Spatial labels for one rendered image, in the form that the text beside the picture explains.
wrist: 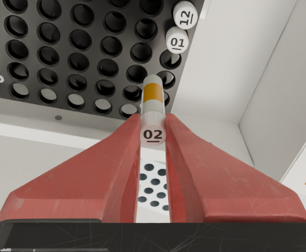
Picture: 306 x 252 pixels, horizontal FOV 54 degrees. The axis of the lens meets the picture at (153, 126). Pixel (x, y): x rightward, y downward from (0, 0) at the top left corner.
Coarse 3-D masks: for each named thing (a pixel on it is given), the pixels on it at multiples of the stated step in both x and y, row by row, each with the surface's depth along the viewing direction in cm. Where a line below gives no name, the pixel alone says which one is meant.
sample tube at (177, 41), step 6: (168, 30) 17; (174, 30) 16; (180, 30) 16; (168, 36) 16; (174, 36) 16; (180, 36) 16; (186, 36) 16; (168, 42) 16; (174, 42) 16; (180, 42) 16; (186, 42) 16; (168, 48) 17; (174, 48) 17; (180, 48) 17
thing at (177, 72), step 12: (180, 0) 16; (192, 0) 16; (168, 12) 17; (168, 24) 17; (192, 36) 17; (156, 60) 18; (180, 60) 18; (156, 72) 19; (180, 72) 19; (168, 84) 20; (168, 96) 20; (168, 108) 20
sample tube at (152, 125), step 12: (144, 84) 15; (156, 84) 15; (144, 96) 14; (156, 96) 14; (144, 108) 13; (156, 108) 13; (144, 120) 12; (156, 120) 12; (144, 132) 12; (156, 132) 12; (156, 144) 13
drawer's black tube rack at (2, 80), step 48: (0, 0) 16; (48, 0) 19; (96, 0) 16; (144, 0) 19; (0, 48) 18; (48, 48) 21; (96, 48) 18; (144, 48) 21; (0, 96) 20; (96, 96) 20
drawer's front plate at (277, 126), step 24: (288, 24) 23; (288, 48) 22; (264, 72) 26; (288, 72) 22; (264, 96) 25; (288, 96) 21; (240, 120) 29; (264, 120) 24; (288, 120) 21; (264, 144) 23; (288, 144) 20; (264, 168) 23; (288, 168) 20
